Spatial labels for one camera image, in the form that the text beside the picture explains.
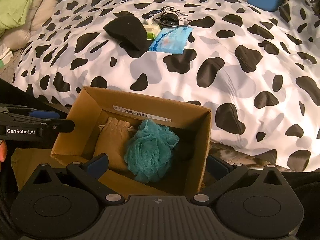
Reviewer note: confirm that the light blue tissue pack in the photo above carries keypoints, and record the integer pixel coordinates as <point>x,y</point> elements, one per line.
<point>171,40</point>

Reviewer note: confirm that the cardboard box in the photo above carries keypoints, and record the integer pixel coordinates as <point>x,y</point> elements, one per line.
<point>93,106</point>

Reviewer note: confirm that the black knit beanie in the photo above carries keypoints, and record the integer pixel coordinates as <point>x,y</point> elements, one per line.
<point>129,30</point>

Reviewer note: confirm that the beige quilted comforter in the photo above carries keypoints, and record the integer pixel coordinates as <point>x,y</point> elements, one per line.
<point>39,12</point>

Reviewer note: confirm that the small black printed box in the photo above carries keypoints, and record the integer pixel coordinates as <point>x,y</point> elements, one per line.
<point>153,13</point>

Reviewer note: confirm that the person's left hand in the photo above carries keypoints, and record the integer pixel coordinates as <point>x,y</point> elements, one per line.
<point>3,151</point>

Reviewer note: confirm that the tan drawstring pouch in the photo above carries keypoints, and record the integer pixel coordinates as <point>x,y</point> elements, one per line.
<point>113,138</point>

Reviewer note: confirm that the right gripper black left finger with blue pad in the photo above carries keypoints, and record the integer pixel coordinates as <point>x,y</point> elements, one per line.
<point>85,176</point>

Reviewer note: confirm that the green blanket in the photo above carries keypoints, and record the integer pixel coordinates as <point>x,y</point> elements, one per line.
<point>13,13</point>

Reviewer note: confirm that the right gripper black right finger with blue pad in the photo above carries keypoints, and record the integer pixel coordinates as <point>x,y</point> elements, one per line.
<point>228,177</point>

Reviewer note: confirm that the black plastic bag roll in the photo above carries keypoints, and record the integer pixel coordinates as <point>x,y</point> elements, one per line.
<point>169,19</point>

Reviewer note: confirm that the teal mesh bath loofah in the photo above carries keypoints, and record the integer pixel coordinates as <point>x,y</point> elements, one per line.
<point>149,152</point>

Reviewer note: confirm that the cow print blanket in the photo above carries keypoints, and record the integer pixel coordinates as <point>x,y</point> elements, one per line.
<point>258,71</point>

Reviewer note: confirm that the green wet wipes pack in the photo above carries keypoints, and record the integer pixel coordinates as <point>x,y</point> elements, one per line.
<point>152,31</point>

